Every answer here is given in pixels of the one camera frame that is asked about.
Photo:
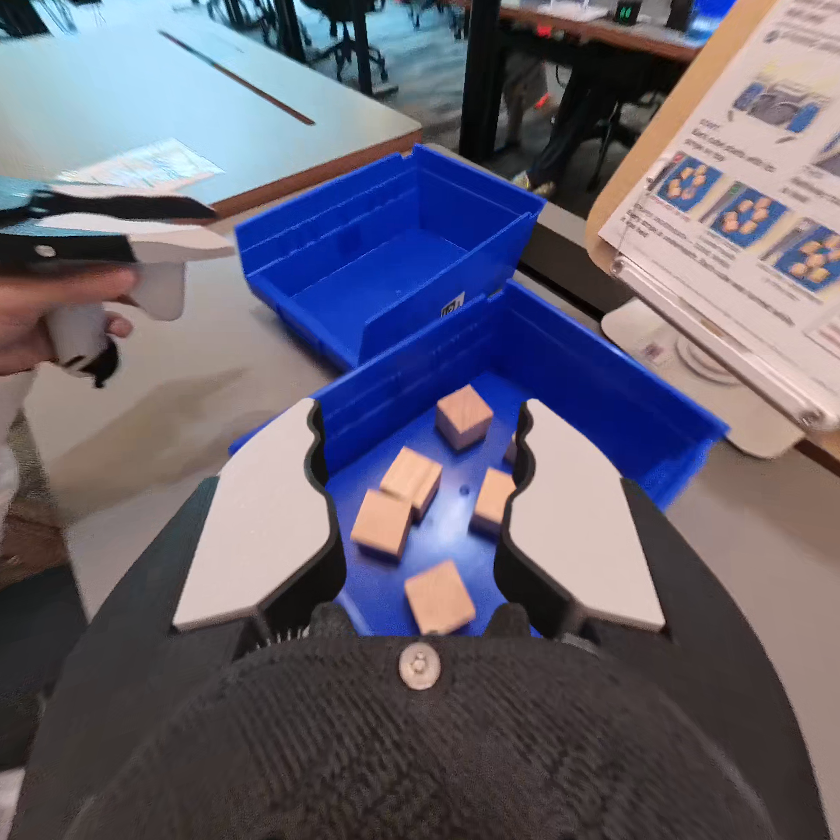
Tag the laminated paper sheet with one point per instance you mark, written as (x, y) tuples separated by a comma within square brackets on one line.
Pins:
[(144, 164)]

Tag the person's left hand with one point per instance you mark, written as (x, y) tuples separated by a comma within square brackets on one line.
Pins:
[(59, 289)]

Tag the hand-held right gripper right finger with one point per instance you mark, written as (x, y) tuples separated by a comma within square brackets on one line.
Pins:
[(584, 525)]

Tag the group of wooden cubes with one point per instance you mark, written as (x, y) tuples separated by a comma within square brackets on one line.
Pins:
[(387, 525)]

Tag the black pole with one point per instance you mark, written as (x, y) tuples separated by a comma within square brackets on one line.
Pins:
[(482, 79)]

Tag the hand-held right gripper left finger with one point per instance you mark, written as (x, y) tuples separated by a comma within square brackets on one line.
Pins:
[(256, 525)]

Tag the wooden edged office desk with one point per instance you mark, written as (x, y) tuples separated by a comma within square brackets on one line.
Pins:
[(656, 39)]

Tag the instruction sheet on wooden stand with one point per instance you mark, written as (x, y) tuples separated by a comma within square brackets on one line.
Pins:
[(761, 426)]

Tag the blue plastic bin white tag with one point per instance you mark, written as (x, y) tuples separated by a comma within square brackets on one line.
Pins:
[(394, 275)]

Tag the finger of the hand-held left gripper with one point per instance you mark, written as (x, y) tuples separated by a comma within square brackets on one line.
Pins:
[(170, 243), (131, 208)]

